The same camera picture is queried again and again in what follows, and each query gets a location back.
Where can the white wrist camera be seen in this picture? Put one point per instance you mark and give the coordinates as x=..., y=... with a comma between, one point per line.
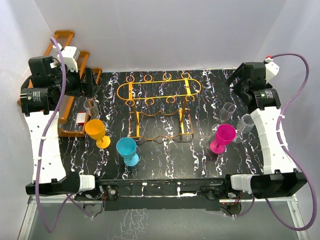
x=69, y=55
x=271, y=68

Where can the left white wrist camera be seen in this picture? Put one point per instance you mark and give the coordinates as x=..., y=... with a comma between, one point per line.
x=69, y=55

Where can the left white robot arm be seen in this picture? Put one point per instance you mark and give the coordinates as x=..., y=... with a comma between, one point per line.
x=49, y=175

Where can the black base rail with electronics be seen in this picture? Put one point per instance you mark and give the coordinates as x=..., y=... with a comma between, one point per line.
x=158, y=194

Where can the gold wire wine glass rack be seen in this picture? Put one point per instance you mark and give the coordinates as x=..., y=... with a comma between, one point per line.
x=160, y=108

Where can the small white red box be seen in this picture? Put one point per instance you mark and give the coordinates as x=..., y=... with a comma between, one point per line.
x=80, y=118

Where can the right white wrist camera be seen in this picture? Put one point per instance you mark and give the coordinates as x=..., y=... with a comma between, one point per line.
x=271, y=68

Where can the clear wine glass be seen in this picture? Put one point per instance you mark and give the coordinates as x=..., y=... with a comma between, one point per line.
x=226, y=114
x=91, y=108
x=243, y=126

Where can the blue plastic wine glass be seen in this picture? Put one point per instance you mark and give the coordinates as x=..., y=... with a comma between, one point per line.
x=127, y=148

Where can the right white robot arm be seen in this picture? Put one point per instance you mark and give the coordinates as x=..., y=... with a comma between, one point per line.
x=280, y=177

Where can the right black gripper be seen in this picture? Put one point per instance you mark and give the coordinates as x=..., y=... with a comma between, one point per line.
x=236, y=74

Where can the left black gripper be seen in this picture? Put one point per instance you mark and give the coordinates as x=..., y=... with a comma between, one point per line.
x=87, y=87

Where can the orange wooden shelf rack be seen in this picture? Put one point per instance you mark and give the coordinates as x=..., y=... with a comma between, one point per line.
x=67, y=100

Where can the yellow plastic wine glass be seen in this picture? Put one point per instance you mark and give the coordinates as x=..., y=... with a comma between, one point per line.
x=95, y=128

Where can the magenta plastic wine glass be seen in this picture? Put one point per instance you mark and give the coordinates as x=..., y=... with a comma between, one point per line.
x=224, y=135

